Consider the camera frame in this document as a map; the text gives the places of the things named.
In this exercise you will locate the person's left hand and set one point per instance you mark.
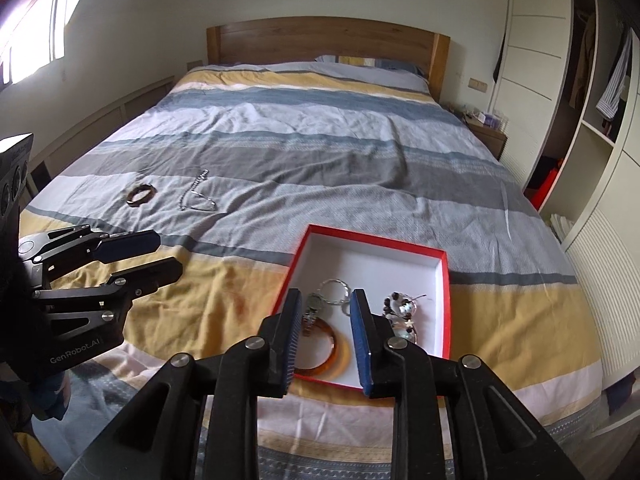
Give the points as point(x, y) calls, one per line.
point(50, 396)

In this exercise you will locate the brown hanging coat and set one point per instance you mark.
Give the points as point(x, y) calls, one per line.
point(585, 55)

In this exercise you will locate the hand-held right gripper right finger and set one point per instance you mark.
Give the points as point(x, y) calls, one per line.
point(360, 346)

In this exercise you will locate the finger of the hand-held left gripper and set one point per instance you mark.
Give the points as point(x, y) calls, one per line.
point(127, 246)
point(150, 275)

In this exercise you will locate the window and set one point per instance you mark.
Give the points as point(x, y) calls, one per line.
point(40, 25)

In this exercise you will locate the wooden headboard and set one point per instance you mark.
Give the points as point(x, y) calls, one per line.
point(325, 40)

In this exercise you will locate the beaded charm pendant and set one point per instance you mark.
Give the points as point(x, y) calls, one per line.
point(400, 311)

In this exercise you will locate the wall switch plate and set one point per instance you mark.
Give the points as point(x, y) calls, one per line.
point(478, 84)

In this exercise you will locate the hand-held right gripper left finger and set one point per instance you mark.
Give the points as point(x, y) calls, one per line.
point(294, 340)

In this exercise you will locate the white wardrobe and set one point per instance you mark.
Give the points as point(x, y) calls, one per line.
point(565, 85)

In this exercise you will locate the twisted silver hoop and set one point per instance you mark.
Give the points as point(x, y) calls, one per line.
point(320, 291)

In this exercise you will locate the striped hanging shirt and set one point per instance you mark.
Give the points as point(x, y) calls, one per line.
point(614, 80)

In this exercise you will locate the wooden nightstand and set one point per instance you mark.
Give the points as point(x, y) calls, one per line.
point(489, 139)

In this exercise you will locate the red jewelry box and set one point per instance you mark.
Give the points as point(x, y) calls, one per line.
point(370, 265)

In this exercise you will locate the striped bed blanket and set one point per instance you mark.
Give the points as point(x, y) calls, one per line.
point(325, 160)

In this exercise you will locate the grey pillow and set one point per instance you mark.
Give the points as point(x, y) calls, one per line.
point(370, 66)

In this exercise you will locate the dark brown bangle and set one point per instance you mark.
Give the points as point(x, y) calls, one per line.
point(150, 191)

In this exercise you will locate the amber translucent bangle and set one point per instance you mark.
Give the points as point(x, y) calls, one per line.
point(337, 356)

